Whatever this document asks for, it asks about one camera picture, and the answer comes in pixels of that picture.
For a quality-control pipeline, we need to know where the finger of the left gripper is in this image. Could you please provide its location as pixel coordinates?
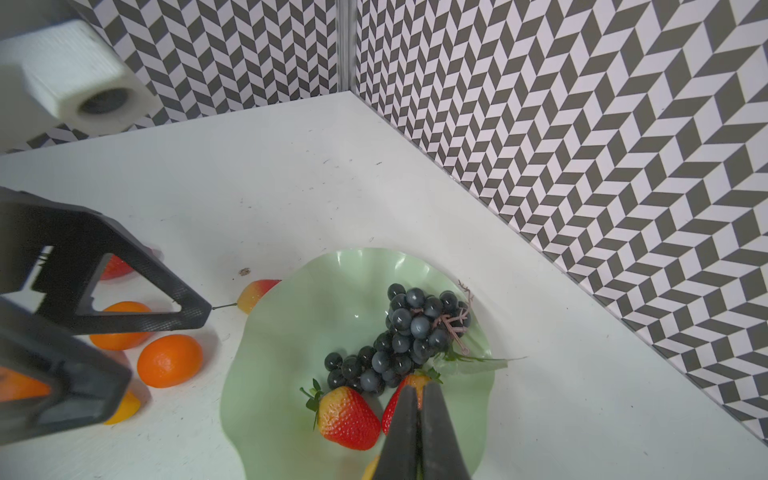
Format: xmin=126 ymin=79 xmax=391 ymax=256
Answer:
xmin=1 ymin=188 xmax=212 ymax=335
xmin=1 ymin=299 xmax=132 ymax=445

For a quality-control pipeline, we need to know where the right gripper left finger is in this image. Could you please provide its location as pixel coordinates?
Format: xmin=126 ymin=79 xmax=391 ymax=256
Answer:
xmin=372 ymin=386 xmax=419 ymax=480

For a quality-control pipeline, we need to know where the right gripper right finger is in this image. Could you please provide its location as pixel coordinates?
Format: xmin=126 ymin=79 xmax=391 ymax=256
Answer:
xmin=420 ymin=381 xmax=471 ymax=480

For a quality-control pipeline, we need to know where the strawberry red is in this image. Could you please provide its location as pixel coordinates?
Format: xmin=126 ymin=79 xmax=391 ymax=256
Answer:
xmin=299 ymin=384 xmax=382 ymax=451

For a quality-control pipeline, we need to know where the dark grape bunch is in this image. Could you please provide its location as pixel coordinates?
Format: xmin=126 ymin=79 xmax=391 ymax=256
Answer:
xmin=324 ymin=283 xmax=474 ymax=395

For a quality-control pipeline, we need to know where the green wavy glass bowl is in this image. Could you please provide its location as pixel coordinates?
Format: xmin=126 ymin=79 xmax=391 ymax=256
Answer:
xmin=221 ymin=248 xmax=460 ymax=479

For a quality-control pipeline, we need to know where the yellow kumquat right upper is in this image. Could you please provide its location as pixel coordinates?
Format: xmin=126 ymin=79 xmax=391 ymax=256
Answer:
xmin=361 ymin=456 xmax=380 ymax=480

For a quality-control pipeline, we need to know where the yellow kumquat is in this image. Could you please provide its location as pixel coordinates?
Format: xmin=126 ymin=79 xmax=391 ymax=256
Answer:
xmin=104 ymin=391 xmax=142 ymax=425
xmin=361 ymin=456 xmax=380 ymax=480

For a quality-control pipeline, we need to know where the yellow kumquat left upper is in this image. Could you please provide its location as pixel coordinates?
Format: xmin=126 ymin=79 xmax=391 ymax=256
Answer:
xmin=104 ymin=391 xmax=142 ymax=425

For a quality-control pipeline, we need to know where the orange left upper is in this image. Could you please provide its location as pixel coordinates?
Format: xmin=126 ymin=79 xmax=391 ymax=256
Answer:
xmin=88 ymin=300 xmax=156 ymax=353

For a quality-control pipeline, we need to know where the orange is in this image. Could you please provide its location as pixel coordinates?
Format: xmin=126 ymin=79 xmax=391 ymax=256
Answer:
xmin=88 ymin=300 xmax=156 ymax=353
xmin=136 ymin=334 xmax=204 ymax=388
xmin=0 ymin=367 xmax=51 ymax=402

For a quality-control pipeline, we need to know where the orange left lower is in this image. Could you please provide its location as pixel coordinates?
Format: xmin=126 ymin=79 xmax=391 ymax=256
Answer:
xmin=0 ymin=367 xmax=51 ymax=402

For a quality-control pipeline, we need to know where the orange left right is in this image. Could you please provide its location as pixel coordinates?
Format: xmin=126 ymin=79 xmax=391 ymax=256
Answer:
xmin=136 ymin=334 xmax=204 ymax=388

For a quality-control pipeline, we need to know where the small peach with stem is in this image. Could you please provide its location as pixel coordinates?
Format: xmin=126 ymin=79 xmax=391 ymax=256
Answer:
xmin=213 ymin=279 xmax=280 ymax=315

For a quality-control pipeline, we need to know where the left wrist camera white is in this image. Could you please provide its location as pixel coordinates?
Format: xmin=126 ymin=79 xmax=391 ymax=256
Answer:
xmin=1 ymin=20 xmax=162 ymax=151

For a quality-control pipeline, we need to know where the left corner aluminium post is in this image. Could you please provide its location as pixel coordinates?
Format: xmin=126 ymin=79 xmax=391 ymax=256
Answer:
xmin=335 ymin=0 xmax=357 ymax=92

